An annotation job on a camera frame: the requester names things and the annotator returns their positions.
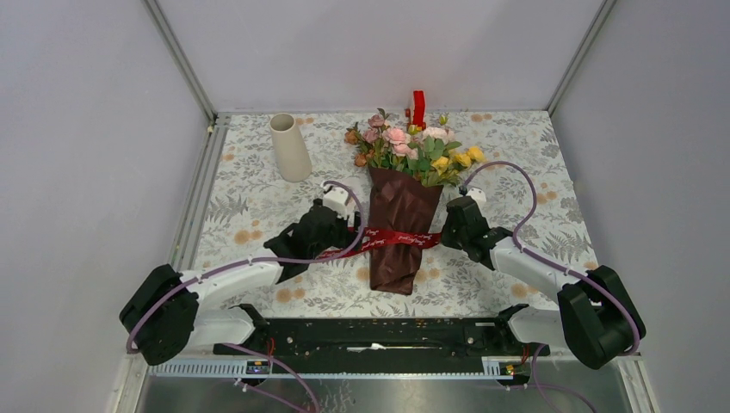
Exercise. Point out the brown flower bouquet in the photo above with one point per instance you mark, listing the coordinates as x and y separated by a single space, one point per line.
408 170

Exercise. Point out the red yellow toy block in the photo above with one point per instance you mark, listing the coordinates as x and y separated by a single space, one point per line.
416 111

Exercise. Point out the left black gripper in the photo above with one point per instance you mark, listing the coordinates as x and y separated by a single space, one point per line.
348 239

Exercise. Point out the beige ceramic vase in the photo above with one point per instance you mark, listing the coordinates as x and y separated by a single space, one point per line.
291 155

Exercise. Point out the floral patterned tablecloth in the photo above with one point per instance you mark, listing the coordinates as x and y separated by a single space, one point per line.
527 187

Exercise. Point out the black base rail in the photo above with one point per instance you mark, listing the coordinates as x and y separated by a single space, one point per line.
389 346

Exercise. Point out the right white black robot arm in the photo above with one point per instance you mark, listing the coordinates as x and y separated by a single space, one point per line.
595 318

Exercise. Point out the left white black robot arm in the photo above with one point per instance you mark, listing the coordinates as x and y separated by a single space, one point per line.
176 311

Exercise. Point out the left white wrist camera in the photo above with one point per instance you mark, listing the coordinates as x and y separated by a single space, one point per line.
336 198

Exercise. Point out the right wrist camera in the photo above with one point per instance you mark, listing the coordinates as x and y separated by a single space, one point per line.
477 195

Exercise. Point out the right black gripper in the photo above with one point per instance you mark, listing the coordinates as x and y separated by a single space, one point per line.
446 238

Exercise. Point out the red printed ribbon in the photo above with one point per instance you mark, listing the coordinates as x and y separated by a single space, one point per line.
378 238

